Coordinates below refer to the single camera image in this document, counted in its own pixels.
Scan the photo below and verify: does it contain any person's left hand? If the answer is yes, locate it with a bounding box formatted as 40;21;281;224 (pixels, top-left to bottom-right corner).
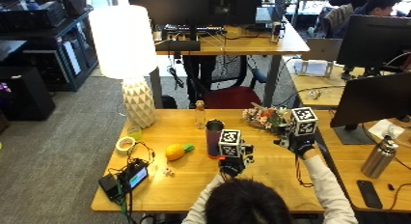
217;144;255;179

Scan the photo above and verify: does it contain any person's right hand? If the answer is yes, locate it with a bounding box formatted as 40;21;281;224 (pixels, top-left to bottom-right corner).
274;130;318;160

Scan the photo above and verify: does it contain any white marker cube left glove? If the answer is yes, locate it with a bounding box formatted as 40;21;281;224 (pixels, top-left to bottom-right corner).
217;128;243;158

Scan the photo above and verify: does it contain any white marker cube glove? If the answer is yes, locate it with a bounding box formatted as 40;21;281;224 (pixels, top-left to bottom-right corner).
289;106;319;137
217;128;243;158

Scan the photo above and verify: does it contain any white marker cube right glove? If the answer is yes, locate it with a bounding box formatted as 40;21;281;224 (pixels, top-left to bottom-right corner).
289;106;319;137

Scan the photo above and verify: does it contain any flower bouquet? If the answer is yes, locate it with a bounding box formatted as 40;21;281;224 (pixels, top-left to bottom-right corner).
242;101;294;135

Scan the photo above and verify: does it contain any purple tumbler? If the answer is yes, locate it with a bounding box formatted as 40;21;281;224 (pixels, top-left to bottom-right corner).
205;119;226;160

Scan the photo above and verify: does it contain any clear glass bottle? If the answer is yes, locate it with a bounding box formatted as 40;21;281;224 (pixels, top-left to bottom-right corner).
194;99;206;130

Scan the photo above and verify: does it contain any orange plush pineapple toy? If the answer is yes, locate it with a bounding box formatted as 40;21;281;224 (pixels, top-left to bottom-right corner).
165;142;197;162

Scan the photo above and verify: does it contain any red office chair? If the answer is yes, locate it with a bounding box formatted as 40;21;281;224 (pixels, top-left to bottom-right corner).
202;54;269;110

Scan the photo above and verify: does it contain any wooden side desk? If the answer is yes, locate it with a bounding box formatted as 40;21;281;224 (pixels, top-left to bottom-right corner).
285;58;411;110

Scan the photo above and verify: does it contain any steel water bottle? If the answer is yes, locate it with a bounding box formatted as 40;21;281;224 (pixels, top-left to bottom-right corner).
359;134;400;180

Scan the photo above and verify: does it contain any white laptop stand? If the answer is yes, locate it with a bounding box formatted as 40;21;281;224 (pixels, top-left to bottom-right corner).
292;58;335;79

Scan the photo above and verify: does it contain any black smartphone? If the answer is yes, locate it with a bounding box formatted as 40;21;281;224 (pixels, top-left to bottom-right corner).
355;180;384;210

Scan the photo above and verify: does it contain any small green cup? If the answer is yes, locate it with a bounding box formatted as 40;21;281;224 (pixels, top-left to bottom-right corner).
126;125;144;141

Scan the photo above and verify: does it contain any black device with lit screen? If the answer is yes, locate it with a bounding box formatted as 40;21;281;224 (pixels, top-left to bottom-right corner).
117;160;150;195

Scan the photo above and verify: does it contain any white tape roll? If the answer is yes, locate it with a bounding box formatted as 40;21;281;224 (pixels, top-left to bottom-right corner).
114;136;137;156

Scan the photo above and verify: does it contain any silver laptop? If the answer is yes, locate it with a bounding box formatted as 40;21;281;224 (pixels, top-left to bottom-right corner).
300;37;344;62

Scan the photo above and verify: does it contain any wooden desk with grey legs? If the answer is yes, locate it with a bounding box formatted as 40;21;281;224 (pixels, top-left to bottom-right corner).
146;21;311;109

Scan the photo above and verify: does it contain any small black box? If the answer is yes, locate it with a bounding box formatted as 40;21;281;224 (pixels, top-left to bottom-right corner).
97;174;124;203

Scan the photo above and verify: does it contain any black keyboard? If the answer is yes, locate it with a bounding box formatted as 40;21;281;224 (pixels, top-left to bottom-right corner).
163;23;227;35

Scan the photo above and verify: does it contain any white table lamp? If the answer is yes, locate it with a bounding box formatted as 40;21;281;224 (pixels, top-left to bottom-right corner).
88;4;159;129

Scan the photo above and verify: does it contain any wide black computer monitor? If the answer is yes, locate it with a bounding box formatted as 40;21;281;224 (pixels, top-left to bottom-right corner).
126;0;263;42

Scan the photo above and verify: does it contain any black floor cabinet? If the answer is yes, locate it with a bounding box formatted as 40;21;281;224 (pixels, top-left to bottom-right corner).
0;66;56;122

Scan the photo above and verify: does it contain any black shelf cabinet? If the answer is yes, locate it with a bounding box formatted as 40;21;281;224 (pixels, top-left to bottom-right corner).
0;0;98;93

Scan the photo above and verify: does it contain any black glove cable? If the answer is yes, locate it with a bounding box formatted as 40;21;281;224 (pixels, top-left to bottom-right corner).
294;154;315;188

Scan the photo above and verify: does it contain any tangle of black cables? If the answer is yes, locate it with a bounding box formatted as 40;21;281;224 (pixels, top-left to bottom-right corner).
106;140;157;224

